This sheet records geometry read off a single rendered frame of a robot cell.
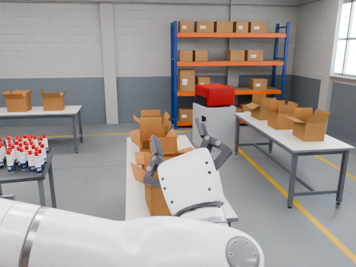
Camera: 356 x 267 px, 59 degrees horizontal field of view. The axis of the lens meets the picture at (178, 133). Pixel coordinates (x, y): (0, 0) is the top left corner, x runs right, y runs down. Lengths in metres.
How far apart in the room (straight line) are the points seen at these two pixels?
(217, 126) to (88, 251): 5.65
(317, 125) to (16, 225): 4.11
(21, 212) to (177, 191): 0.23
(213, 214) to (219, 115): 5.52
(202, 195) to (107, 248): 0.17
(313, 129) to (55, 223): 4.06
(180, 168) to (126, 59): 7.79
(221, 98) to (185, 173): 5.46
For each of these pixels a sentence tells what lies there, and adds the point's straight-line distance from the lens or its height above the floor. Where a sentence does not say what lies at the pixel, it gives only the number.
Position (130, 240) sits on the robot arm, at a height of 1.72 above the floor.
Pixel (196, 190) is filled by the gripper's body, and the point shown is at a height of 1.74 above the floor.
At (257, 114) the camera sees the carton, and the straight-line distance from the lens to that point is 5.46.
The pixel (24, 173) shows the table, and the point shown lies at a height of 0.88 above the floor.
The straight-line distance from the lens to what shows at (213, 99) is 5.91.
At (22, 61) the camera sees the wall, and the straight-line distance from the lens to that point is 8.68.
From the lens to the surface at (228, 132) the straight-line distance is 6.18.
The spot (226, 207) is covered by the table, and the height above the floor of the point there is 0.78.
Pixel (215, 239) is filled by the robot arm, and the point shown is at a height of 1.73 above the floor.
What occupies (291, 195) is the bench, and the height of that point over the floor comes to 0.18.
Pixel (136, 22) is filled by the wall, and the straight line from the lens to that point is 8.31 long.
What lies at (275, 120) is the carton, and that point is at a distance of 4.87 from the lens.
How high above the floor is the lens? 1.96
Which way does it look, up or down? 15 degrees down
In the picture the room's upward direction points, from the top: straight up
